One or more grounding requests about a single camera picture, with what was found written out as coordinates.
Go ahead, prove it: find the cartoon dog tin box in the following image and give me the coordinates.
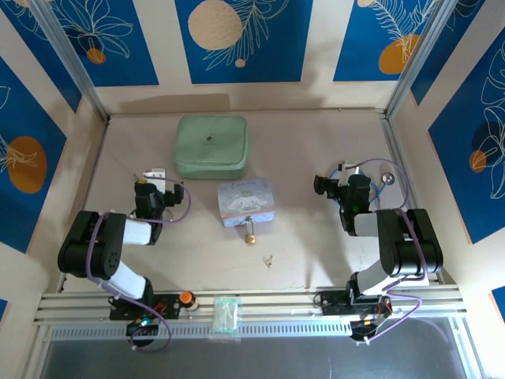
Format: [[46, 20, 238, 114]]
[[216, 178, 278, 229]]

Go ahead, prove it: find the blue stethoscope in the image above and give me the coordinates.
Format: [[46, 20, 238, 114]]
[[329, 167, 396, 208]]

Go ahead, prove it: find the mint green zipper pouch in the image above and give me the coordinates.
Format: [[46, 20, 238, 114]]
[[174, 114, 249, 181]]

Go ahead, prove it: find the orange emergency stop button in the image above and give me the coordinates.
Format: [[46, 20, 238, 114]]
[[179, 291, 200, 311]]

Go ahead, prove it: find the black connector board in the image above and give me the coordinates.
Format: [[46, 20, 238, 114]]
[[125, 317, 162, 337], [350, 317, 391, 343]]

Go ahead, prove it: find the clear plastic bag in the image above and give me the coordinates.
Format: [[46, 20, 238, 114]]
[[210, 296, 242, 341]]

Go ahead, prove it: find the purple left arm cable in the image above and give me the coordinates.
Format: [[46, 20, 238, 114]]
[[85, 177, 193, 353]]

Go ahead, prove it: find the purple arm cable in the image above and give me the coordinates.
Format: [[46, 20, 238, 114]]
[[85, 177, 193, 353], [357, 157, 425, 345]]

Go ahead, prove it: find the aluminium side rail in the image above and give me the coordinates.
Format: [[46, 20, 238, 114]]
[[58, 118, 110, 294], [380, 113, 446, 286]]

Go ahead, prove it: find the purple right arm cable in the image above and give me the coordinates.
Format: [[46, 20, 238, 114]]
[[357, 157, 425, 345]]

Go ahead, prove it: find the blue floral wall panel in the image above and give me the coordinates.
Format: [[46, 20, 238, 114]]
[[174, 0, 315, 85], [0, 54, 69, 254], [37, 0, 160, 88], [427, 37, 505, 246], [0, 0, 83, 114], [332, 0, 447, 84], [410, 0, 492, 107]]

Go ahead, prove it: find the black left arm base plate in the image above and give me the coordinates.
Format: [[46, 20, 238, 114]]
[[109, 294, 181, 321]]

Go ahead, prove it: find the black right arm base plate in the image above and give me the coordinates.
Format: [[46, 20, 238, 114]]
[[319, 291, 392, 317]]

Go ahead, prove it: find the aluminium frame post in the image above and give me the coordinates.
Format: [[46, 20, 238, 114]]
[[383, 0, 455, 119], [28, 0, 110, 122]]

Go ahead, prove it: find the aluminium table edge rail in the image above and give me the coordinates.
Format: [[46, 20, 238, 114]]
[[33, 284, 467, 325]]

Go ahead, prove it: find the grey slotted cable duct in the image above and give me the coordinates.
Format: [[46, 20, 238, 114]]
[[49, 321, 355, 341]]

